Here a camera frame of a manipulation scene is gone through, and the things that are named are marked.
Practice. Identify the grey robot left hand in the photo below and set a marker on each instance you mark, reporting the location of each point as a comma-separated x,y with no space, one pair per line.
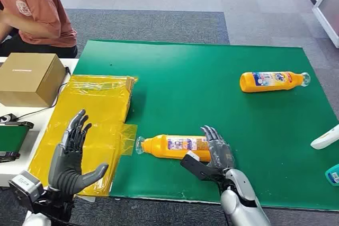
65,172

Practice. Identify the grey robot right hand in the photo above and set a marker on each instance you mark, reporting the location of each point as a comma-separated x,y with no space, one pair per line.
221,156

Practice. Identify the orange detergent bottle clear cap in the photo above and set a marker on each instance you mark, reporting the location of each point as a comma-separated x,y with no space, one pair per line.
248,84
158,147

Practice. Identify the person's forearm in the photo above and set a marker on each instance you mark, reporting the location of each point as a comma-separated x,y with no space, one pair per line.
26,24

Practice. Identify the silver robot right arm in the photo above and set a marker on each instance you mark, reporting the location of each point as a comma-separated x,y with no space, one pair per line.
238,203

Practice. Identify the white plastic bottle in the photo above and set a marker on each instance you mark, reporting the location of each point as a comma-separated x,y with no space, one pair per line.
327,139

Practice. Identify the white side table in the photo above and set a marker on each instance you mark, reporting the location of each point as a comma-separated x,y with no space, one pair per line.
37,126

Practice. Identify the yellow plastic film bag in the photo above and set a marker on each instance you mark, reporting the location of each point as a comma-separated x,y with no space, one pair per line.
100,112

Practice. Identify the green table mat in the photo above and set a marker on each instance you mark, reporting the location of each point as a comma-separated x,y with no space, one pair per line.
185,87

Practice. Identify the brown cardboard box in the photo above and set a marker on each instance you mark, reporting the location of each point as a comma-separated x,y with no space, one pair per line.
29,77

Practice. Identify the teal plastic container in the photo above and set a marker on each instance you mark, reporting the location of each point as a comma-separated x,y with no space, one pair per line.
334,175

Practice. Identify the person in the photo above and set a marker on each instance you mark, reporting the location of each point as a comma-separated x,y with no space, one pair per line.
39,10

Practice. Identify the white framed sign board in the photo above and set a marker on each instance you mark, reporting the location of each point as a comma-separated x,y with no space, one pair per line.
331,7

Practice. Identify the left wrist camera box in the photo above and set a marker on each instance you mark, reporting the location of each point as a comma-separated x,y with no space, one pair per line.
26,186

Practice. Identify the green belt black frame device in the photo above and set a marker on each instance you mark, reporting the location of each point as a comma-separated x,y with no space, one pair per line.
10,138

